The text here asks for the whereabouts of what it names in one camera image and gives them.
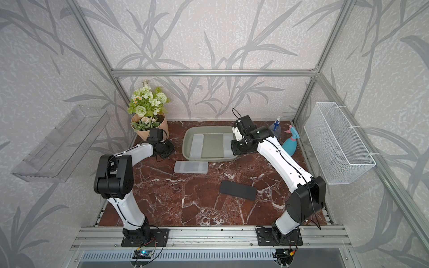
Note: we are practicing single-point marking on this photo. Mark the right circuit board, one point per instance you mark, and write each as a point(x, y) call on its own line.
point(284, 257)

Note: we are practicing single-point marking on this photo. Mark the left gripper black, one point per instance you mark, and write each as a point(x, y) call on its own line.
point(172, 148)

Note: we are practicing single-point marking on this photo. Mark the clear plastic wall shelf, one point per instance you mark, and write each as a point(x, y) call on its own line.
point(57, 156)

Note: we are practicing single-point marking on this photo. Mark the grey-green storage box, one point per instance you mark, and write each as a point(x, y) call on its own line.
point(212, 145)

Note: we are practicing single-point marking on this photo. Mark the teal pink spray bottle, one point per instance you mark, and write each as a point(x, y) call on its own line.
point(290, 145)

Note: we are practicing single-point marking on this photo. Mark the clear blue-cap spray bottle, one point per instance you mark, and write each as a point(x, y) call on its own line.
point(276, 128)

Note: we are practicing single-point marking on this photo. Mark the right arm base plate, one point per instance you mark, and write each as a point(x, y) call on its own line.
point(271, 236)

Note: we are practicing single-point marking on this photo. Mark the frosted pencil case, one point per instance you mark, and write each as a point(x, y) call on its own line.
point(227, 151)
point(191, 167)

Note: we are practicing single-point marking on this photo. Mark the left circuit board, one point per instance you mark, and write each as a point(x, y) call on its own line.
point(142, 254)

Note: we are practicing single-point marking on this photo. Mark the frosted pencil case front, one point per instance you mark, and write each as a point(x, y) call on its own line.
point(227, 151)

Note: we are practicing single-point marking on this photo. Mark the white wire mesh basket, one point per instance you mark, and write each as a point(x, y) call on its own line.
point(339, 150)

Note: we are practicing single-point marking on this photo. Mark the aluminium front rail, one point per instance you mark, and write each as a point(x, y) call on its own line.
point(211, 237)

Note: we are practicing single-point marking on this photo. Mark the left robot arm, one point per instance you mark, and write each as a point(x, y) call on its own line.
point(114, 181)

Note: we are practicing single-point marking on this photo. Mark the frosted pencil case diagonal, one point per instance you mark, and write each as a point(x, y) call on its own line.
point(197, 146)

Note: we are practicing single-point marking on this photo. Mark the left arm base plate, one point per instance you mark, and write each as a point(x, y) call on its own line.
point(155, 237)

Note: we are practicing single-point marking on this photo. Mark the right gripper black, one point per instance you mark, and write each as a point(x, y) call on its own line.
point(234, 150)

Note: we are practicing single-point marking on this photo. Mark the circuit board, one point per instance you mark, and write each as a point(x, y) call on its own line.
point(142, 254)
point(284, 257)

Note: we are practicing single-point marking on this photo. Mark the artificial green white flowers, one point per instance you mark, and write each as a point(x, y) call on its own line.
point(146, 102)

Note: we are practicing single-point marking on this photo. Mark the black pencil case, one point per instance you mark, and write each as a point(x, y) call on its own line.
point(238, 190)

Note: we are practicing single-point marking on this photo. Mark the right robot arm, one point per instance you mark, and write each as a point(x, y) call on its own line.
point(308, 193)

